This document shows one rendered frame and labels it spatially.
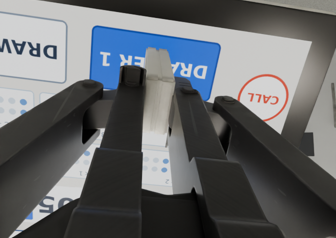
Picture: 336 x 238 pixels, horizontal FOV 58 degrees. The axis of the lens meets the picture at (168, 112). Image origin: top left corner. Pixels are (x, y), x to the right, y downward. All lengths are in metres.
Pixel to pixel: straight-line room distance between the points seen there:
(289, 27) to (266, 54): 0.02
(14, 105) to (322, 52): 0.24
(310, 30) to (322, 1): 1.67
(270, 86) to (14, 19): 0.19
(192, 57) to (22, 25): 0.12
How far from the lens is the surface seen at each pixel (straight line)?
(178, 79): 0.17
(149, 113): 0.15
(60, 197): 0.30
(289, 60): 0.25
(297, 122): 0.27
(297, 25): 0.25
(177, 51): 0.23
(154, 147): 0.26
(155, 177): 0.27
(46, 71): 0.24
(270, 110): 0.26
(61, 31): 0.23
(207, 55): 0.23
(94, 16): 0.23
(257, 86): 0.25
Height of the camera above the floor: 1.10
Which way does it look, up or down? 17 degrees down
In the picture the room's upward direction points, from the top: 175 degrees counter-clockwise
